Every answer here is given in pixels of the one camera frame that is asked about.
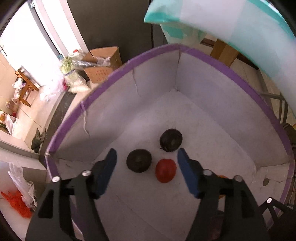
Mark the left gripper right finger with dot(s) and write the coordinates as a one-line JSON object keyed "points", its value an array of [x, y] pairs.
{"points": [[233, 217]]}

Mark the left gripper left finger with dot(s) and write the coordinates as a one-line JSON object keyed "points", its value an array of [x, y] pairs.
{"points": [[65, 202]]}

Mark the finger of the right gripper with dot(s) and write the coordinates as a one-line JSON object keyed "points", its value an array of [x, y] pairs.
{"points": [[282, 216]]}

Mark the red tomato front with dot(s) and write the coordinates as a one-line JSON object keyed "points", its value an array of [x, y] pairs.
{"points": [[165, 170]]}

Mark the dark plum with stem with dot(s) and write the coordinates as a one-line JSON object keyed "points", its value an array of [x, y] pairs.
{"points": [[171, 140]]}

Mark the dark plum front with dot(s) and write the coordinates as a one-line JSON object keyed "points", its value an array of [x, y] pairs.
{"points": [[139, 160]]}

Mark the orange tangerine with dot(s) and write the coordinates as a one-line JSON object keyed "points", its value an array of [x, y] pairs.
{"points": [[222, 186]]}

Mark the orange plastic bag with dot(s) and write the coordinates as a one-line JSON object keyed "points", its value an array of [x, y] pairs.
{"points": [[17, 203]]}

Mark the purple rimmed white box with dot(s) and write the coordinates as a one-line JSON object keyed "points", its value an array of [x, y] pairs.
{"points": [[226, 126]]}

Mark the wooden stool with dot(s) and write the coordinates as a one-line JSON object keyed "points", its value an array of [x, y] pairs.
{"points": [[27, 87]]}

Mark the brown cardboard box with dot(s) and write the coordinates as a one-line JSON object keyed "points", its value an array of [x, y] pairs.
{"points": [[106, 60]]}

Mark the teal checkered tablecloth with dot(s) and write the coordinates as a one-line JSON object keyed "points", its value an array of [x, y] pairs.
{"points": [[254, 28]]}

